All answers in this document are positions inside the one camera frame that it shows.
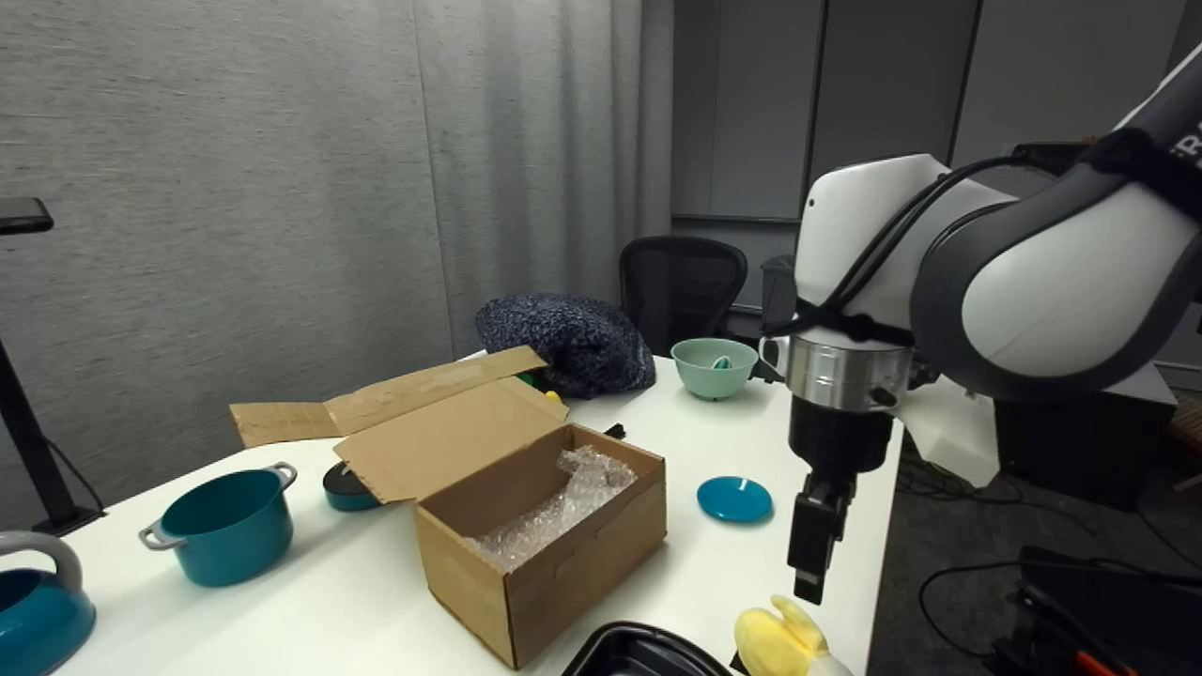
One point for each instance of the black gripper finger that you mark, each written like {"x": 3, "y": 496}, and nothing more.
{"x": 812, "y": 550}
{"x": 844, "y": 508}

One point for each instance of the yellow banana plush toy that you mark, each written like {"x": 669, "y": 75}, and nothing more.
{"x": 779, "y": 640}

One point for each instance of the grey curtain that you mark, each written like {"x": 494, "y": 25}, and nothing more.
{"x": 539, "y": 162}

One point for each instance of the mint green bowl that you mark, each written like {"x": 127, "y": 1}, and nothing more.
{"x": 714, "y": 368}

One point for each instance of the dark blue knitted pillow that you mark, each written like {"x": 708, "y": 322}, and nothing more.
{"x": 569, "y": 341}

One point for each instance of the clear bubble wrap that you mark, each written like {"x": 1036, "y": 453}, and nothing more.
{"x": 565, "y": 495}

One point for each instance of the blue mug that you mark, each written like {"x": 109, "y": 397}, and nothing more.
{"x": 34, "y": 614}

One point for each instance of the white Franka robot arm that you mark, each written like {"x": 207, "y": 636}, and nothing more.
{"x": 1066, "y": 277}

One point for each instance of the open cardboard box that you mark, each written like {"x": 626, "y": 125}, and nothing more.
{"x": 527, "y": 575}

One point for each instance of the black tripod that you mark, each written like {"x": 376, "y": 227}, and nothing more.
{"x": 33, "y": 436}

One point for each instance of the teal round lid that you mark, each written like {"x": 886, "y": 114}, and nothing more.
{"x": 735, "y": 500}

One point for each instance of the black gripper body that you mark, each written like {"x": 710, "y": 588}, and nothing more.
{"x": 834, "y": 436}

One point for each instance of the dark teal small bowl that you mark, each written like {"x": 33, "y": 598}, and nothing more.
{"x": 348, "y": 491}

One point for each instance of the black ridged tray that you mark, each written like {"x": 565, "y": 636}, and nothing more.
{"x": 639, "y": 655}

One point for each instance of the black office chair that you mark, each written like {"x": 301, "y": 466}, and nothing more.
{"x": 680, "y": 286}

